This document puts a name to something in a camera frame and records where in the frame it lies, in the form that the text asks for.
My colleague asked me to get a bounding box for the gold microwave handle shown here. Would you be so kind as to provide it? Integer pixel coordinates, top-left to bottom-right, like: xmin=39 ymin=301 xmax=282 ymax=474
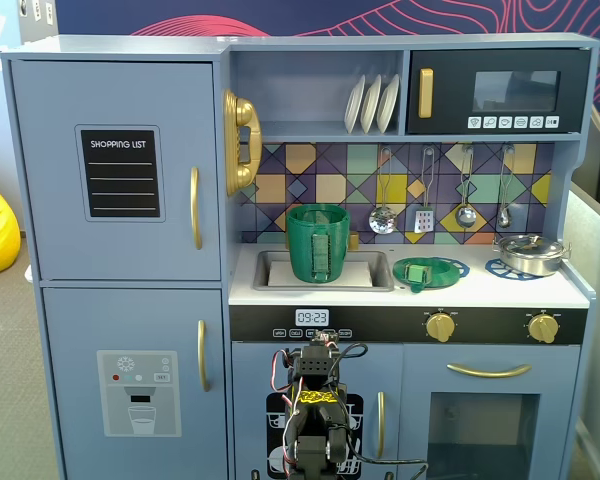
xmin=418 ymin=67 xmax=435 ymax=120

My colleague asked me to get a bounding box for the green printed lid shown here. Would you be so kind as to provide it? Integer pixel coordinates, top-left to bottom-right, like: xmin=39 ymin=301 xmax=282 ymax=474
xmin=392 ymin=256 xmax=470 ymax=294

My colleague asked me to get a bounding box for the grey toy sink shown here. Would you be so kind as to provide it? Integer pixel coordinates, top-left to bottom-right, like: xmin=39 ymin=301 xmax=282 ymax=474
xmin=252 ymin=249 xmax=395 ymax=293

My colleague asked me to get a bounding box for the steel toy spoon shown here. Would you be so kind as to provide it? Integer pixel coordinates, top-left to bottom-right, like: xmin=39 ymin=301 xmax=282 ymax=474
xmin=496 ymin=144 xmax=515 ymax=230

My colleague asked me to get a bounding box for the steel toy skimmer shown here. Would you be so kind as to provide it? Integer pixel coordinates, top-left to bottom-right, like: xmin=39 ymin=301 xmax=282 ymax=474
xmin=368 ymin=146 xmax=399 ymax=235

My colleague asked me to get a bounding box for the blue oven door with window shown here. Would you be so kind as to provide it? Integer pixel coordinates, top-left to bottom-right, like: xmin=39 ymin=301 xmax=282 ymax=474
xmin=402 ymin=344 xmax=581 ymax=480

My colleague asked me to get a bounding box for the steel toy slotted spatula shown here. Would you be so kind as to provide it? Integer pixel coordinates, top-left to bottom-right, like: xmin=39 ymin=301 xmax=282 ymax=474
xmin=413 ymin=146 xmax=436 ymax=234

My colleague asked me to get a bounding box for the blue toy kitchen unit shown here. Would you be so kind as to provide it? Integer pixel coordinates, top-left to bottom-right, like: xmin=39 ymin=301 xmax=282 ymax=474
xmin=0 ymin=32 xmax=600 ymax=480

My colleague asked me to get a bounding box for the grey partition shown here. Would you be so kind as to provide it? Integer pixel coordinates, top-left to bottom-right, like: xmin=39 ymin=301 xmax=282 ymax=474
xmin=562 ymin=107 xmax=600 ymax=480

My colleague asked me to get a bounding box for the short gold fridge handle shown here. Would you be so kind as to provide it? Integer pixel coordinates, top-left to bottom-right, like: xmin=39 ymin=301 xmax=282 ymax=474
xmin=196 ymin=319 xmax=212 ymax=393

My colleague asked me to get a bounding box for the steel toy ladle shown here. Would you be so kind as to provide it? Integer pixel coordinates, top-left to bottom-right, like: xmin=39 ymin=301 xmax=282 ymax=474
xmin=454 ymin=144 xmax=478 ymax=229

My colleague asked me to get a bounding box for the gold stove knob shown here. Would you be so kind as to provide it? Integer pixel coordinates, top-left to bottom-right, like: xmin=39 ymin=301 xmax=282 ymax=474
xmin=424 ymin=310 xmax=457 ymax=344
xmin=527 ymin=312 xmax=561 ymax=345

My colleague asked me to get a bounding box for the long gold fridge handle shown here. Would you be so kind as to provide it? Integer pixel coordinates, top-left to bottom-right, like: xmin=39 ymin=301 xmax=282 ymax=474
xmin=189 ymin=166 xmax=204 ymax=251

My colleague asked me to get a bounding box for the digital clock display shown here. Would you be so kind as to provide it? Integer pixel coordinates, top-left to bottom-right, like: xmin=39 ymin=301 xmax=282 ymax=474
xmin=294 ymin=308 xmax=330 ymax=327

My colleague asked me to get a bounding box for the blue fridge door with chalkboard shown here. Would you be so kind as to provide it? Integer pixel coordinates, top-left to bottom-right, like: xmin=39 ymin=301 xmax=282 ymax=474
xmin=10 ymin=59 xmax=222 ymax=281

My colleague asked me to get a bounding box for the gold dishwasher handle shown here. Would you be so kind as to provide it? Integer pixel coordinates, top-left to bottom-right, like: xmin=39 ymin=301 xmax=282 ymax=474
xmin=376 ymin=391 xmax=386 ymax=460

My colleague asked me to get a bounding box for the gold oven handle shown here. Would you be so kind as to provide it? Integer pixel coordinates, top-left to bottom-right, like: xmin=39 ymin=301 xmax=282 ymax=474
xmin=446 ymin=363 xmax=533 ymax=379

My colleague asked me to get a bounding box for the blue dishwasher door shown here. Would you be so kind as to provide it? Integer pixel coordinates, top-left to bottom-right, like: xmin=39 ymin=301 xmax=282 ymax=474
xmin=231 ymin=341 xmax=405 ymax=480

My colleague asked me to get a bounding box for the steel toy pot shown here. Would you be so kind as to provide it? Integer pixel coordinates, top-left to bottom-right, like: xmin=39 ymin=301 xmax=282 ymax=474
xmin=492 ymin=241 xmax=572 ymax=278

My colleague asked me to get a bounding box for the white toy plate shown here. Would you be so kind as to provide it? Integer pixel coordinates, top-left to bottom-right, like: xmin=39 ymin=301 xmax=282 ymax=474
xmin=343 ymin=74 xmax=367 ymax=135
xmin=359 ymin=74 xmax=383 ymax=135
xmin=376 ymin=73 xmax=401 ymax=135

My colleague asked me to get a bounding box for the steel pot lid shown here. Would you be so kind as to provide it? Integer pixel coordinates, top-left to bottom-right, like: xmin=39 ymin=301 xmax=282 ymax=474
xmin=498 ymin=234 xmax=564 ymax=254

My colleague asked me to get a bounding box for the gold toy telephone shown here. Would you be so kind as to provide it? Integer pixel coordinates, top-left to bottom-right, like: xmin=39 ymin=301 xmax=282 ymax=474
xmin=222 ymin=88 xmax=264 ymax=198

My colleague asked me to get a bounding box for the black microwave door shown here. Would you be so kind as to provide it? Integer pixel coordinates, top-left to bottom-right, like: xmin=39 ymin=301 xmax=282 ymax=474
xmin=407 ymin=48 xmax=592 ymax=135

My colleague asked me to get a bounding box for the grey ice dispenser sticker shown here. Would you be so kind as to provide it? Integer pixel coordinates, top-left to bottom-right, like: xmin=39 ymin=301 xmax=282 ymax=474
xmin=96 ymin=349 xmax=183 ymax=438

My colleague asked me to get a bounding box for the black dishwasher sticker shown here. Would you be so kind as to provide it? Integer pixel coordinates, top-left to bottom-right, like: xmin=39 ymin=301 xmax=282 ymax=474
xmin=265 ymin=393 xmax=365 ymax=479

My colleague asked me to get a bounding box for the green printed container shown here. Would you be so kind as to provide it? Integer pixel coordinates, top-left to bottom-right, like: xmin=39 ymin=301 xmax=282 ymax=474
xmin=285 ymin=203 xmax=352 ymax=283

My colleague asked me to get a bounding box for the black cable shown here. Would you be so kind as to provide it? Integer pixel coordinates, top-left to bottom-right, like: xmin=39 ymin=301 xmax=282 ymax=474
xmin=347 ymin=439 xmax=430 ymax=480

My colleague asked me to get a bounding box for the blue fridge door with dispenser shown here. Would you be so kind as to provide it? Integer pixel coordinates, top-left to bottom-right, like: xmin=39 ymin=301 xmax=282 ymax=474
xmin=42 ymin=287 xmax=230 ymax=480

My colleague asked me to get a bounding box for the black shopping list board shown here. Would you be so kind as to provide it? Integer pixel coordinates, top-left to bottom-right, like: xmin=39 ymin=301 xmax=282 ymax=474
xmin=74 ymin=124 xmax=166 ymax=224

